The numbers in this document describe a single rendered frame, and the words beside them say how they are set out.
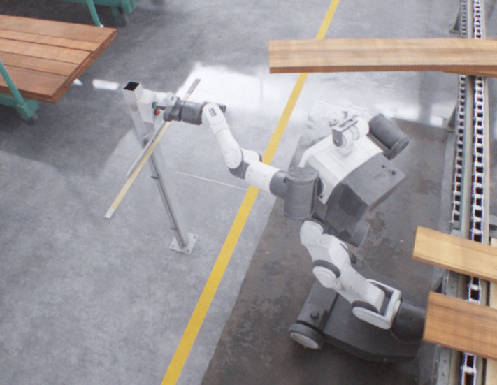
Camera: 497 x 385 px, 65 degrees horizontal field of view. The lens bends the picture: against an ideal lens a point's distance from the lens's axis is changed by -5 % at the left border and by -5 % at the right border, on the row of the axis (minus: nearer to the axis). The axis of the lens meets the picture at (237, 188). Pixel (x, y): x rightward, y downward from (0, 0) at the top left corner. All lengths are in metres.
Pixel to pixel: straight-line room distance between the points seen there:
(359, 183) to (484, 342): 0.75
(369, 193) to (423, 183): 1.81
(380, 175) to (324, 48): 1.31
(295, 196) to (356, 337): 1.18
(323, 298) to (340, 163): 1.11
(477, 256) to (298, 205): 0.84
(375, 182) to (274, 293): 1.32
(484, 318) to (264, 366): 1.20
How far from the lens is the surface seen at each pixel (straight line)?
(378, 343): 2.33
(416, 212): 2.98
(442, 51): 2.73
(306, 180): 1.28
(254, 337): 2.45
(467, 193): 2.11
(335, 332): 2.31
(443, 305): 1.71
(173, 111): 1.71
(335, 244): 1.95
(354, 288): 2.14
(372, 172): 1.41
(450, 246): 1.84
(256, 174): 1.41
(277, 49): 2.55
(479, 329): 1.73
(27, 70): 3.76
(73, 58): 3.67
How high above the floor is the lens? 2.35
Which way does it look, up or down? 53 degrees down
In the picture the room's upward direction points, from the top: 6 degrees counter-clockwise
